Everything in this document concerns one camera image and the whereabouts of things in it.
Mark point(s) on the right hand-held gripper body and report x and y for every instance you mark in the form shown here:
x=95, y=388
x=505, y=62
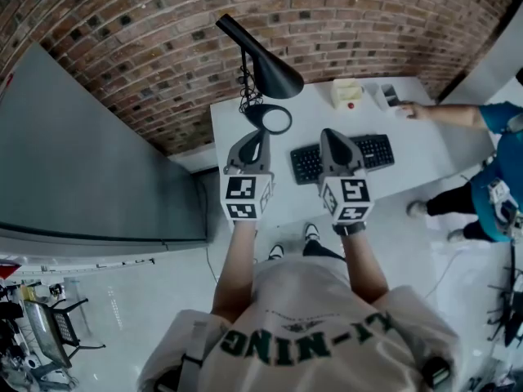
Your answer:
x=347, y=196

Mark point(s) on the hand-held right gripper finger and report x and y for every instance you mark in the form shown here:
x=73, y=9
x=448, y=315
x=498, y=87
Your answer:
x=347, y=153
x=328, y=155

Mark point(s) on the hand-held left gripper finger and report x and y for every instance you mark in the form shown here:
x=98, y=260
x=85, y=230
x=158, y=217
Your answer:
x=265, y=153
x=241, y=153

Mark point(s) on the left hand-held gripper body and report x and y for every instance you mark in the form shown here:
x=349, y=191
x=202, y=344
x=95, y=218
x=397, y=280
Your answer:
x=245, y=196

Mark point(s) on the black desk lamp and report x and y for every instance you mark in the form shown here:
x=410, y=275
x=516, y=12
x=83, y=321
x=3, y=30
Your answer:
x=274, y=74

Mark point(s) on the person's right forearm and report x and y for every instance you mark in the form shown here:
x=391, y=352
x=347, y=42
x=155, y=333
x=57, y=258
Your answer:
x=361, y=268

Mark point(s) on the person's left forearm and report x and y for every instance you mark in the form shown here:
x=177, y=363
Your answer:
x=235, y=268

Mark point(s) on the white desk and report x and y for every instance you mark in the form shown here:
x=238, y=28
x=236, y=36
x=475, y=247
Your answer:
x=429, y=145

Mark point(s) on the black keyboard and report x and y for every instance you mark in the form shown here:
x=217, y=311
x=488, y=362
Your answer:
x=304, y=163

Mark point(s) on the black wrist watch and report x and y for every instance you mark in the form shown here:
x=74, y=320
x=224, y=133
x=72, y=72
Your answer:
x=349, y=229

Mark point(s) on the person's right shoe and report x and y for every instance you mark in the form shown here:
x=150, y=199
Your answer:
x=311, y=232

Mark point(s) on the person's shoe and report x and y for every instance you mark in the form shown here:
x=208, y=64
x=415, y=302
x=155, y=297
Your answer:
x=276, y=251
x=311, y=232

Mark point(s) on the person's black trouser leg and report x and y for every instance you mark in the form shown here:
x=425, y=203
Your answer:
x=323, y=250

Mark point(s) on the cream plastic box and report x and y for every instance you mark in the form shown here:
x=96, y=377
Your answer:
x=345, y=92

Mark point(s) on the person's left shoe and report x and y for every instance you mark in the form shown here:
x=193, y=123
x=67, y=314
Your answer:
x=276, y=251

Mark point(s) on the clear rectangular container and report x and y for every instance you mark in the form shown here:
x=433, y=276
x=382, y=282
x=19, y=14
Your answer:
x=391, y=94

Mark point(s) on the white printed t-shirt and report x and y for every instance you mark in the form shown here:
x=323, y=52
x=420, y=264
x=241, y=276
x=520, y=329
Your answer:
x=310, y=300

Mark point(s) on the white carried device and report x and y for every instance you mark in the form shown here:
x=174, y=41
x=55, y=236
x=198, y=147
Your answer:
x=504, y=206

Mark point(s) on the black tripod stand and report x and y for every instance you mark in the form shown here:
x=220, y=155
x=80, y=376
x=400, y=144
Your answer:
x=514, y=329

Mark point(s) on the black mesh chair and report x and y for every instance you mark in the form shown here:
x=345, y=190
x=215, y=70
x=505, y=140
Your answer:
x=63, y=325

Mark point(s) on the red diamond sticker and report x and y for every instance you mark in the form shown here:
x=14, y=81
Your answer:
x=9, y=269

